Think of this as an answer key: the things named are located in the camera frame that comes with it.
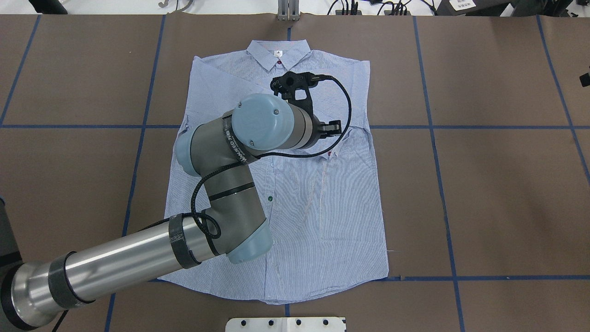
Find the light blue striped shirt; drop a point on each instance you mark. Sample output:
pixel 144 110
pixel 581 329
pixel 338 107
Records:
pixel 323 208

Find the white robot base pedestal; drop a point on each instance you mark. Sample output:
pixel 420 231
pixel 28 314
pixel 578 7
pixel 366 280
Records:
pixel 287 324

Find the grey aluminium frame post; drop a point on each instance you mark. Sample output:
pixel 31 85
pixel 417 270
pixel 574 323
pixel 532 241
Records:
pixel 288 10

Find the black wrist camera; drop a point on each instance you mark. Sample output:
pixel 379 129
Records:
pixel 294 89
pixel 585 79

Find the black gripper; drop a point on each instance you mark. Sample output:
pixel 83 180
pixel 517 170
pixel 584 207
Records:
pixel 330 128

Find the black box with label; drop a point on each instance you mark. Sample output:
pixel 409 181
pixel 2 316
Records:
pixel 484 8

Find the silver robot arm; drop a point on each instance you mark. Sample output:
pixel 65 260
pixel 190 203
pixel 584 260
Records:
pixel 225 217

